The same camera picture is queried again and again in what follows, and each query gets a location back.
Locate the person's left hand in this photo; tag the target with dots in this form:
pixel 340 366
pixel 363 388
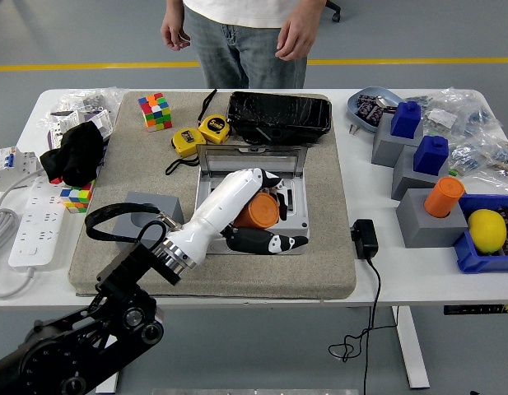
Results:
pixel 296 39

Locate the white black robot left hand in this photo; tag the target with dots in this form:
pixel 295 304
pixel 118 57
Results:
pixel 220 201

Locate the person's right hand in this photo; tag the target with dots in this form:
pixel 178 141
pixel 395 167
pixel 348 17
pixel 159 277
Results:
pixel 173 33

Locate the orange cylinder battery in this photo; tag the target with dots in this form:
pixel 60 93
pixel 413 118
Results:
pixel 443 197
pixel 259 212

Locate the grey electrical box with lid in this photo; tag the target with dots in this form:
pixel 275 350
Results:
pixel 253 158

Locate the person's right forearm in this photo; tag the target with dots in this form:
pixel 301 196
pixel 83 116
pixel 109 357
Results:
pixel 173 7

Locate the person's left forearm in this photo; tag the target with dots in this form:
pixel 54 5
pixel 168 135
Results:
pixel 309 10

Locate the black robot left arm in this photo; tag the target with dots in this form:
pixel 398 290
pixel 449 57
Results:
pixel 126 288

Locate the black office chair base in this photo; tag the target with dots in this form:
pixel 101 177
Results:
pixel 334 10

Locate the person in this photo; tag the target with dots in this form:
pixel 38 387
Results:
pixel 245 49

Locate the yellow tape measure dark label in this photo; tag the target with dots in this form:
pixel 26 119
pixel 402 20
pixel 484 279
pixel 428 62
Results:
pixel 188 141

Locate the black plastic tray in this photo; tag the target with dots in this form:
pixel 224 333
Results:
pixel 278 109

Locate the yellow tape measure 5m label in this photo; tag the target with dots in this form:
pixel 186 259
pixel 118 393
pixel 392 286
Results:
pixel 215 128

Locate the grey-brown mat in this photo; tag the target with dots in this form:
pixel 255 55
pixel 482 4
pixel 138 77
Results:
pixel 237 275

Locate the white table leg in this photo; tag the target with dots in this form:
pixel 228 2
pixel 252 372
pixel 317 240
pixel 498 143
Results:
pixel 412 349
pixel 109 384

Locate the multicoloured puzzle cube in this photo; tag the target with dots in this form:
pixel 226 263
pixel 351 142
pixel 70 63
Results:
pixel 155 112
pixel 75 197

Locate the black table control panel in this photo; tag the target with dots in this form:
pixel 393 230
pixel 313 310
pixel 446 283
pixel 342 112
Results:
pixel 476 309

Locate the dark patterned packet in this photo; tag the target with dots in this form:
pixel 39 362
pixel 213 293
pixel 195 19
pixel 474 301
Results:
pixel 377 114
pixel 364 103

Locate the blue-grey dish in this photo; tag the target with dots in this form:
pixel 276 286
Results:
pixel 354 115

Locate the grey block with round hole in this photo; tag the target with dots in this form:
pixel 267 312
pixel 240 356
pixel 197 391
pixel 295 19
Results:
pixel 124 228
pixel 418 230

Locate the small metal screws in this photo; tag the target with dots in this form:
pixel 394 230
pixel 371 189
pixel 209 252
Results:
pixel 353 128

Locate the clear bag of dark screws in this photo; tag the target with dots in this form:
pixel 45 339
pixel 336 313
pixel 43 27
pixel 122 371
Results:
pixel 89 100

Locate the blue storage bin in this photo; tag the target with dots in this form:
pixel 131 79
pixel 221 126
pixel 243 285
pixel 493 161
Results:
pixel 476 263

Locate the blue block with knob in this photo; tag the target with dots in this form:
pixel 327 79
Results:
pixel 431 158
pixel 406 121

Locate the clear bag of small parts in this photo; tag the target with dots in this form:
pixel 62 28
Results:
pixel 420 100
pixel 463 115
pixel 488 158

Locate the grey block holder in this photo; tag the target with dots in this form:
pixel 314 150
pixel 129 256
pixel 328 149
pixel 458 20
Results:
pixel 385 148
pixel 406 181

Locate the black power adapter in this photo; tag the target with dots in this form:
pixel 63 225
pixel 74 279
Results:
pixel 365 238

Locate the black cloth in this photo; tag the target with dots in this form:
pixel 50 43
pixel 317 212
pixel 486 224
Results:
pixel 76 156

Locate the yellow lemon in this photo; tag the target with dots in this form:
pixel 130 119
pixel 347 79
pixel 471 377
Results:
pixel 487 230

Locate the white power strip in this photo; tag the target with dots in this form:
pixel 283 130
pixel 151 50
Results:
pixel 37 230

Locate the small green connector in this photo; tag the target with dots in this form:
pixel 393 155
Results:
pixel 454 173

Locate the white circuit breaker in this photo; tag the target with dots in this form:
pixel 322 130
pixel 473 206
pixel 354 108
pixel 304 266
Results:
pixel 6 164

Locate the black bracket with hole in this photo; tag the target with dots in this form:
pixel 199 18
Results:
pixel 274 133

